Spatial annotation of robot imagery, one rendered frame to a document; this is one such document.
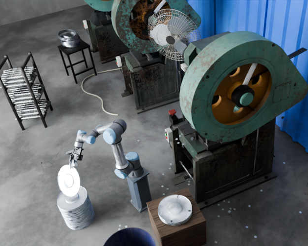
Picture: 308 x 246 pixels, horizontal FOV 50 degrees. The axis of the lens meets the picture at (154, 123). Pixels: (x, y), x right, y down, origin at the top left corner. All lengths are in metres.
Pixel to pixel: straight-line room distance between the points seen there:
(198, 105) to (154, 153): 1.77
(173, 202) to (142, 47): 1.89
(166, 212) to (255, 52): 1.47
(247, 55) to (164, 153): 1.97
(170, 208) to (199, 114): 0.95
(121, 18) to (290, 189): 2.49
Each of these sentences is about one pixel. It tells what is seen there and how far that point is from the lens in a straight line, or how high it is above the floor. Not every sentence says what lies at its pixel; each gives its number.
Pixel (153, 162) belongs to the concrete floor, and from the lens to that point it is 3.81.
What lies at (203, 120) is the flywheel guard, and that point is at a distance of 2.35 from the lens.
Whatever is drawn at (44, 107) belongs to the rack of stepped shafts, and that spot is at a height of 0.27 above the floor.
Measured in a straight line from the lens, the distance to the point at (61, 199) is 3.31.
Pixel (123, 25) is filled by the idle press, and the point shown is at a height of 1.33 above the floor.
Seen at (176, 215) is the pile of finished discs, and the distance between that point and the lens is 2.85.
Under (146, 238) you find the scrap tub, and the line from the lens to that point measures 2.76.
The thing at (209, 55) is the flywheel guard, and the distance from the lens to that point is 2.21.
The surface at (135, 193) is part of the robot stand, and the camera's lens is 3.21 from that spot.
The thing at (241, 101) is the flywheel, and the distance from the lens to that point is 2.37.
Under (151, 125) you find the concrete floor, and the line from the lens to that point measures 4.32.
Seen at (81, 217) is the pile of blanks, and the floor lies 0.16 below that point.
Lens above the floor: 2.71
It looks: 38 degrees down
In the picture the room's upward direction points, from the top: 8 degrees counter-clockwise
